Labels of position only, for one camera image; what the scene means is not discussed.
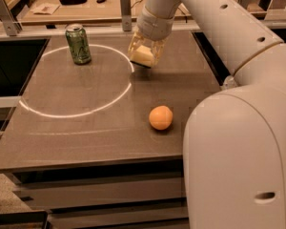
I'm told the yellow sponge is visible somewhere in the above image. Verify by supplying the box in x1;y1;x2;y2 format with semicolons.
130;45;154;68

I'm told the black object on desk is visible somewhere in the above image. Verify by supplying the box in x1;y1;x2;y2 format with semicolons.
59;0;88;6

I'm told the paper sheet on desk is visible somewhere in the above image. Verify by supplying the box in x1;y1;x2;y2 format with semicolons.
33;3;59;15

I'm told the left metal bracket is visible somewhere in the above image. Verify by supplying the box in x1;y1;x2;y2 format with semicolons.
0;0;22;36

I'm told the middle metal bracket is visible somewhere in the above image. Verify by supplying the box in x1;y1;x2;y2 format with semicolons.
120;0;132;31

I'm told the orange fruit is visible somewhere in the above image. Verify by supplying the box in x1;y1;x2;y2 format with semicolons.
149;106;173;131

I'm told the green soda can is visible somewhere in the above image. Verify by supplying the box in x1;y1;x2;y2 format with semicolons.
65;24;92;65

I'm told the clear bottle left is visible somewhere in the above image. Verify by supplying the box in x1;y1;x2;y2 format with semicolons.
221;75;238;91

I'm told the metal bracket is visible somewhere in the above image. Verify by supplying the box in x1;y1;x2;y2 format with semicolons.
0;0;22;36
120;0;132;31

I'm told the small black remote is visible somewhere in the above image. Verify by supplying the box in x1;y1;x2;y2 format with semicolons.
96;0;107;4

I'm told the grey drawer cabinet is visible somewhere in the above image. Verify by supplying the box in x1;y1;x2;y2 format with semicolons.
8;159;189;229

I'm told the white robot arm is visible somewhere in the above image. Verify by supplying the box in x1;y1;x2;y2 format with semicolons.
129;0;286;229

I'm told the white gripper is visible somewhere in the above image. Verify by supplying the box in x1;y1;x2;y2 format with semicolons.
128;7;174;66

